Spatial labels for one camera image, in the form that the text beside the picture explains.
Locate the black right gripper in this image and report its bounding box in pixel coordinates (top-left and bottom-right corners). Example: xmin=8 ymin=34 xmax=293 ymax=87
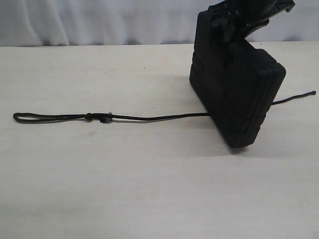
xmin=210 ymin=0 xmax=295 ymax=43

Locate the black cord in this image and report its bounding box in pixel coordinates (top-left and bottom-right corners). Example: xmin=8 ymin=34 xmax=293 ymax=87
xmin=12 ymin=91 xmax=317 ymax=124

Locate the black plastic carrying case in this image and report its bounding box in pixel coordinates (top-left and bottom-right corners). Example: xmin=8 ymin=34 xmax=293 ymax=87
xmin=189 ymin=10 xmax=286 ymax=148

